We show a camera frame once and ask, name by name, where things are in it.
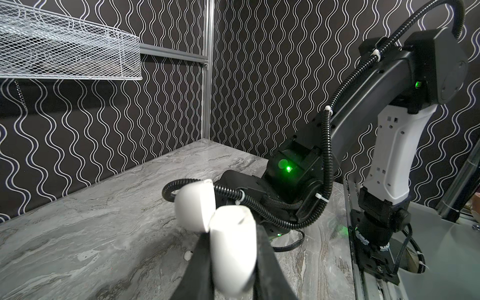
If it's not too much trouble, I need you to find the white round charging case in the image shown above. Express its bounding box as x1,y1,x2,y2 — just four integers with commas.
173,179,257,297

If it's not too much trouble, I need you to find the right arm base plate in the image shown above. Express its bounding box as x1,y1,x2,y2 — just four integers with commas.
350,209,401,286

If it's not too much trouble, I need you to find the white earbud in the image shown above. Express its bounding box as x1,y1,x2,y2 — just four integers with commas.
184,251,193,261

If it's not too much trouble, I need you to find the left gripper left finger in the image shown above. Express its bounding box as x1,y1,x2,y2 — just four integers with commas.
170,233,215,300

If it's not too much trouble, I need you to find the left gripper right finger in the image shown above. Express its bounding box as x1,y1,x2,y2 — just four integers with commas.
253,224,298,300

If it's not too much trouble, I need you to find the white mesh wall basket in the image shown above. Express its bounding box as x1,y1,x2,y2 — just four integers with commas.
1,1,143,81

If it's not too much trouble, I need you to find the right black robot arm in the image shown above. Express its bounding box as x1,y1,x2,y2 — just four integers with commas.
162,1,468,250

